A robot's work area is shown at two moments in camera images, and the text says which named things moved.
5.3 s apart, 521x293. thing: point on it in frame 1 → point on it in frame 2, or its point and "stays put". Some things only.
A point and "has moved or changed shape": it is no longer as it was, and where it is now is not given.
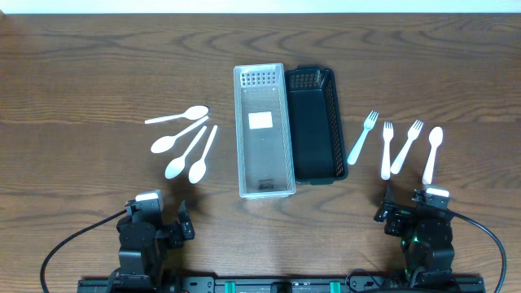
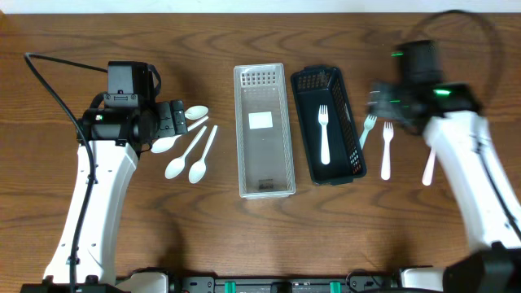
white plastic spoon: [165, 143] stays put
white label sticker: [262, 120] stays put
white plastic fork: [387, 136] stays put
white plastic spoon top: [194, 113] stays put
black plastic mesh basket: [317, 129] has moved or changed shape
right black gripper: [400, 217] → [378, 101]
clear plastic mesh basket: [263, 133] stays put
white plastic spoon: [177, 166] stays put
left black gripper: [179, 228] → [176, 118]
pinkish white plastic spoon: [435, 137] stays put
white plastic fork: [412, 136] → [323, 115]
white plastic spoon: [199, 170] stays put
